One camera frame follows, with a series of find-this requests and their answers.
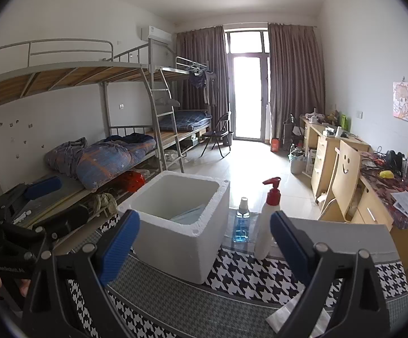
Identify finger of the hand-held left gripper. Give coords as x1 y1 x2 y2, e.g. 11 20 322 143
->
0 176 63 219
12 204 91 245

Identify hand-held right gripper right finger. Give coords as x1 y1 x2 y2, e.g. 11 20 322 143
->
270 210 391 338

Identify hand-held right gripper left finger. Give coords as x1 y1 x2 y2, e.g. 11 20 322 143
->
21 209 141 338

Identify white foam box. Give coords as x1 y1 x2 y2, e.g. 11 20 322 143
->
117 170 231 285

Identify pale blue soft packet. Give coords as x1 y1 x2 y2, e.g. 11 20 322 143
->
170 204 208 224

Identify white pump bottle red top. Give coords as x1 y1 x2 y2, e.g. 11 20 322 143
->
254 177 282 260

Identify beige crumpled cloth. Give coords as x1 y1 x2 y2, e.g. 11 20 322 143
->
91 193 118 217

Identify clear spray bottle blue liquid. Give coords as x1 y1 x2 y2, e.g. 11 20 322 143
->
231 197 250 243

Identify houndstooth table cloth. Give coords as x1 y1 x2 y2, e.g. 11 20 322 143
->
66 215 408 338

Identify red plastic bag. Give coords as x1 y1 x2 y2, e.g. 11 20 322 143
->
121 171 145 192

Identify blue plaid quilt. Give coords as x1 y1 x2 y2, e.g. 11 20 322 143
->
75 134 156 189

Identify white trash bin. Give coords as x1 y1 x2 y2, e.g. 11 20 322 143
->
289 150 308 175

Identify wooden chair with smiley face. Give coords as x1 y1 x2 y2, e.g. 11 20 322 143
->
318 139 362 222

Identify white printed carton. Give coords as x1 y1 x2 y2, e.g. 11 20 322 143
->
305 149 318 176

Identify wooden desk with patterned cover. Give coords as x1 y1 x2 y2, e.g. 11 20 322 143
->
345 148 408 275

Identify light wooden desk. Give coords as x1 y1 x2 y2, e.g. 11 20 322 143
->
300 114 372 198

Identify metal bunk bed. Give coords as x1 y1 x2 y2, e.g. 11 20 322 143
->
0 39 185 219
151 56 213 163

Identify black folding chair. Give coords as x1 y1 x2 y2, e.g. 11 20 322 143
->
200 112 233 158

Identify folded dark blue quilt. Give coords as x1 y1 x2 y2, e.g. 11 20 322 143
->
162 110 212 132

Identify glass balcony door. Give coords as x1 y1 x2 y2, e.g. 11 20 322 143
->
225 30 271 141

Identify brown curtain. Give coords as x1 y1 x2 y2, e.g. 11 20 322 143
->
267 23 326 141
175 25 230 134

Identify hanging dark clothes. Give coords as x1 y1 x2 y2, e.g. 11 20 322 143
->
188 68 214 105

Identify white air conditioner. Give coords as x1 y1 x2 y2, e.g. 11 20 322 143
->
141 25 172 41

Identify pink wall poster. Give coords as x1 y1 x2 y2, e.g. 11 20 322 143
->
392 81 408 124

